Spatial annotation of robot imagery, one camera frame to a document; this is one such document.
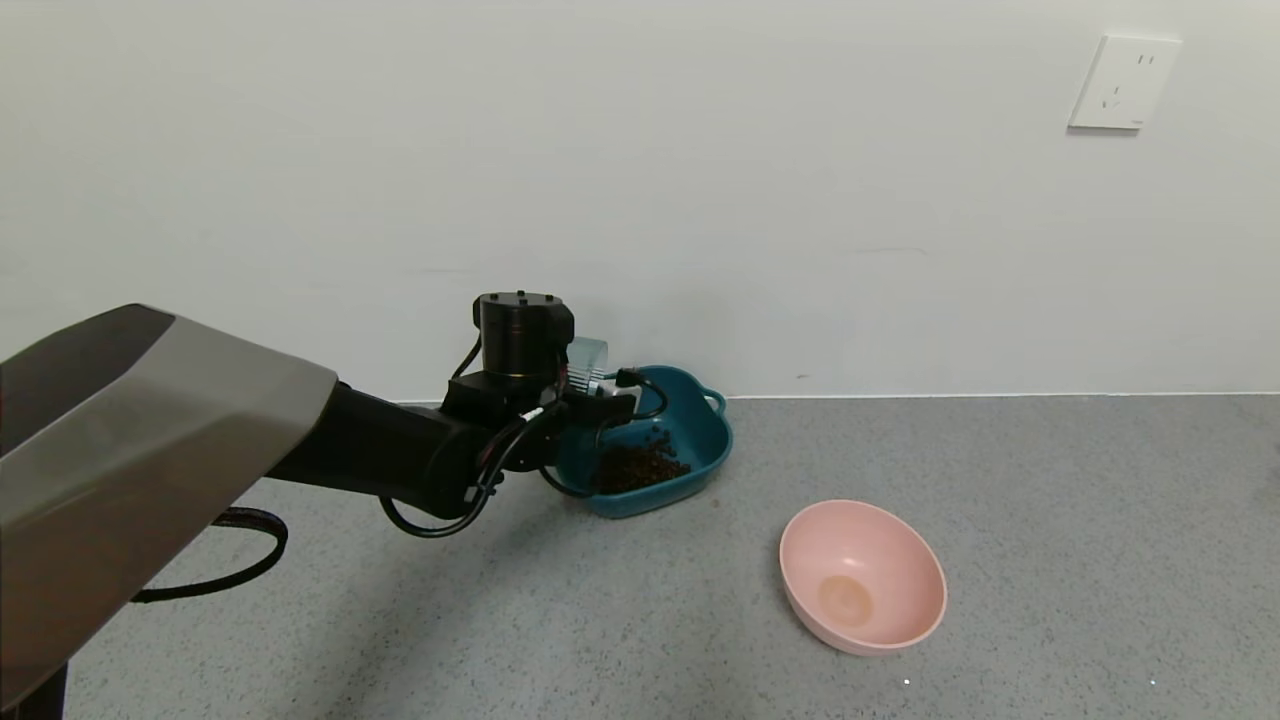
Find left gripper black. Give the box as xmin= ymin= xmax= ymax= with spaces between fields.
xmin=556 ymin=385 xmax=638 ymax=493

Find brown solid pellets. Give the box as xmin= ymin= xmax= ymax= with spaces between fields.
xmin=597 ymin=428 xmax=693 ymax=495

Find teal square plastic bowl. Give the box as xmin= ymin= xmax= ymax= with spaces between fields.
xmin=545 ymin=365 xmax=733 ymax=519

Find pink round plastic bowl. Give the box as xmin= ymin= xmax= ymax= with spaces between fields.
xmin=779 ymin=500 xmax=947 ymax=656

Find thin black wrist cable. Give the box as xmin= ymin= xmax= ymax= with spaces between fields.
xmin=378 ymin=340 xmax=669 ymax=539

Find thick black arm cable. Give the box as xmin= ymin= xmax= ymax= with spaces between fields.
xmin=130 ymin=507 xmax=289 ymax=604

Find white wall power socket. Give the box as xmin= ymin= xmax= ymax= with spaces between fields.
xmin=1067 ymin=35 xmax=1182 ymax=132

